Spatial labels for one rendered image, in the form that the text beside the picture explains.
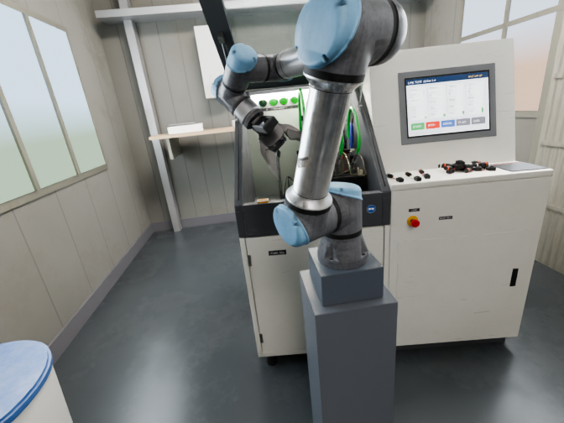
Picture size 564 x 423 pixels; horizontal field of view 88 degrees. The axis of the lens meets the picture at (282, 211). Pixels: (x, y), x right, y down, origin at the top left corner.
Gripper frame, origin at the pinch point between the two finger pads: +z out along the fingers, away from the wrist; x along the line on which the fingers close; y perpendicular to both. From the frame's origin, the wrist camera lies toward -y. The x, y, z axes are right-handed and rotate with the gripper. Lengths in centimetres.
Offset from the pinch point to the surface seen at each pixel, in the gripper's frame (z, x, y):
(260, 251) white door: 10, 33, 53
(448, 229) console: 63, -36, 53
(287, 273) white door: 27, 32, 59
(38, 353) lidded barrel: -20, 113, 21
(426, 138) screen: 27, -64, 61
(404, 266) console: 64, -11, 59
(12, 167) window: -124, 105, 74
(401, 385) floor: 106, 31, 66
